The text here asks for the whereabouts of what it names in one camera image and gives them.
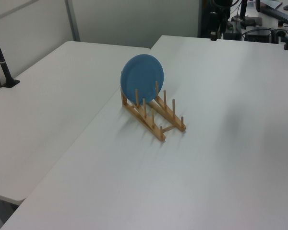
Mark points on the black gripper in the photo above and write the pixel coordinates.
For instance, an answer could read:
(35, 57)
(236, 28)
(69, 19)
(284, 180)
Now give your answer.
(219, 14)

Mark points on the blue round plate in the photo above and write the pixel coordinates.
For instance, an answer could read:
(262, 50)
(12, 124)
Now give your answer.
(140, 76)

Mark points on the wooden plate rack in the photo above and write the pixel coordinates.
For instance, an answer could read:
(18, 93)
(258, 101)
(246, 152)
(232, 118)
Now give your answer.
(158, 130)

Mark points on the black monitor stand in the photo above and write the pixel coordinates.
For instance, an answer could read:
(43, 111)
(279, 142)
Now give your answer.
(243, 9)

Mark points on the black electronics box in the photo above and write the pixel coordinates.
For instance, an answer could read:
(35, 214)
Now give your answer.
(258, 35)

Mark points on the black pole stand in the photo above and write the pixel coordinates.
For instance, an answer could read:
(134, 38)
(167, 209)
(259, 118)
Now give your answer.
(1, 60)

